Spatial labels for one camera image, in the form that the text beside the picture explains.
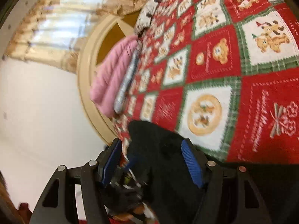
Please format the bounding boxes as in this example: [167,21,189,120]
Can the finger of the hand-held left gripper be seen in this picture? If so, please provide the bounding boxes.
[122,155,141,176]

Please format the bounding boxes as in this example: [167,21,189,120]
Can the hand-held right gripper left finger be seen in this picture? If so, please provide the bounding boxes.
[30,138,123,224]

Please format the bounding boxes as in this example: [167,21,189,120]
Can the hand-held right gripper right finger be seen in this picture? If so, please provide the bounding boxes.
[181,138,273,224]

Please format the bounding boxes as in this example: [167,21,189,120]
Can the black pants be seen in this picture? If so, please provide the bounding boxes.
[128,120,299,224]

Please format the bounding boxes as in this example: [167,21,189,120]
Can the grey patterned folded cloth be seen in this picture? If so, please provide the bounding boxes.
[113,40,141,114]

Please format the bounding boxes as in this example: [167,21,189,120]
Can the pink folded quilt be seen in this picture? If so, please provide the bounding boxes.
[90,35,139,117]

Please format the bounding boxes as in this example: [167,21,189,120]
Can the cream round headboard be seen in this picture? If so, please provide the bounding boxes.
[77,12,141,146]

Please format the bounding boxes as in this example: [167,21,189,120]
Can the red printed blanket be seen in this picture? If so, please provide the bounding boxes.
[111,0,299,164]

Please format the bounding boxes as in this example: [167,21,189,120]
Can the beige curtain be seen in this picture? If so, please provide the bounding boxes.
[6,0,155,75]

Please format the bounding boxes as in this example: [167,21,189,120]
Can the white patterned pillow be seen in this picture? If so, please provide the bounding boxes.
[134,0,164,37]

